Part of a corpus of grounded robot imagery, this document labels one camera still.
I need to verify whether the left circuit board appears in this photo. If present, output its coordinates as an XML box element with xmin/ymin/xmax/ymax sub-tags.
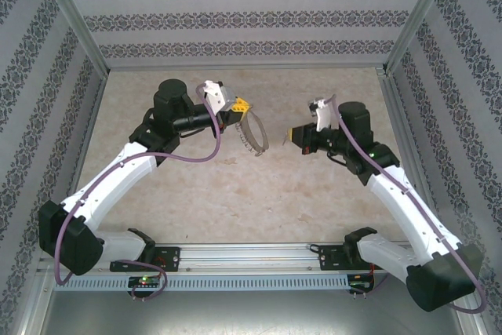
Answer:
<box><xmin>128</xmin><ymin>275</ymin><xmax>162</xmax><ymax>289</ymax></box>

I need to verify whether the aluminium side rail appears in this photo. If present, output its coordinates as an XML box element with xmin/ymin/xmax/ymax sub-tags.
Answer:
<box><xmin>54</xmin><ymin>70</ymin><xmax>110</xmax><ymax>244</ymax></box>
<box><xmin>376</xmin><ymin>67</ymin><xmax>446</xmax><ymax>242</ymax></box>

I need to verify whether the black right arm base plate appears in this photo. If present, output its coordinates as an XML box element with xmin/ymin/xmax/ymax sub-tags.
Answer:
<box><xmin>319</xmin><ymin>244</ymin><xmax>389</xmax><ymax>272</ymax></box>

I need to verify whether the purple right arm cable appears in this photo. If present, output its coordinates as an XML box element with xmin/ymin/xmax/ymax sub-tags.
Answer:
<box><xmin>319</xmin><ymin>94</ymin><xmax>488</xmax><ymax>315</ymax></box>

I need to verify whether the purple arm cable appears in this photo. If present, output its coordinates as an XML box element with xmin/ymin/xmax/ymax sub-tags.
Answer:
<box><xmin>319</xmin><ymin>94</ymin><xmax>488</xmax><ymax>315</ymax></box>
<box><xmin>54</xmin><ymin>82</ymin><xmax>223</xmax><ymax>303</ymax></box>

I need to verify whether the aluminium frame post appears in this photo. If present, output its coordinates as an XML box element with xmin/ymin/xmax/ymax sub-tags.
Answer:
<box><xmin>33</xmin><ymin>0</ymin><xmax>110</xmax><ymax>74</ymax></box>
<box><xmin>383</xmin><ymin>0</ymin><xmax>459</xmax><ymax>75</ymax></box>

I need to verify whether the right circuit board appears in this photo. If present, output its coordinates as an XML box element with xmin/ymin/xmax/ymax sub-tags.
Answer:
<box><xmin>348</xmin><ymin>274</ymin><xmax>376</xmax><ymax>291</ymax></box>

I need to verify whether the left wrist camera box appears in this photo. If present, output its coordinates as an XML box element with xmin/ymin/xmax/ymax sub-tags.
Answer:
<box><xmin>202</xmin><ymin>79</ymin><xmax>238</xmax><ymax>112</ymax></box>

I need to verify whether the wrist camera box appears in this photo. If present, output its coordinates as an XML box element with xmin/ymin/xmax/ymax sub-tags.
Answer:
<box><xmin>307</xmin><ymin>95</ymin><xmax>338</xmax><ymax>133</ymax></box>
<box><xmin>202</xmin><ymin>79</ymin><xmax>238</xmax><ymax>112</ymax></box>

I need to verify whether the grey metal panel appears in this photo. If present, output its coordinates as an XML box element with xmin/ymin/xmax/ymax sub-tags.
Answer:
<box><xmin>37</xmin><ymin>289</ymin><xmax>482</xmax><ymax>335</ymax></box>

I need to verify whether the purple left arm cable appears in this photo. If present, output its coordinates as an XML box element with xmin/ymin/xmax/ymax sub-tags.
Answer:
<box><xmin>54</xmin><ymin>82</ymin><xmax>223</xmax><ymax>303</ymax></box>

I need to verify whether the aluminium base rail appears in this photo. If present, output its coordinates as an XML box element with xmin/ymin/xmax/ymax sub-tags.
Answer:
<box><xmin>38</xmin><ymin>243</ymin><xmax>460</xmax><ymax>273</ymax></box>

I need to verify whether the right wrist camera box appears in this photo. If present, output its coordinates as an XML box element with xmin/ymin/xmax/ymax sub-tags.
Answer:
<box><xmin>307</xmin><ymin>95</ymin><xmax>338</xmax><ymax>133</ymax></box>

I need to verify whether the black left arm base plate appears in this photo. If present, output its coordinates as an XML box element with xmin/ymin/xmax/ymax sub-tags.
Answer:
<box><xmin>109</xmin><ymin>246</ymin><xmax>182</xmax><ymax>273</ymax></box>

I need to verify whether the circuit board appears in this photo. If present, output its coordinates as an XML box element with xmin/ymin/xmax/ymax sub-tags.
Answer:
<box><xmin>128</xmin><ymin>275</ymin><xmax>162</xmax><ymax>289</ymax></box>
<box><xmin>348</xmin><ymin>274</ymin><xmax>376</xmax><ymax>291</ymax></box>

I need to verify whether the grey slotted cable duct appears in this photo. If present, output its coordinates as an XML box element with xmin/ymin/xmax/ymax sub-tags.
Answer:
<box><xmin>53</xmin><ymin>275</ymin><xmax>350</xmax><ymax>291</ymax></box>

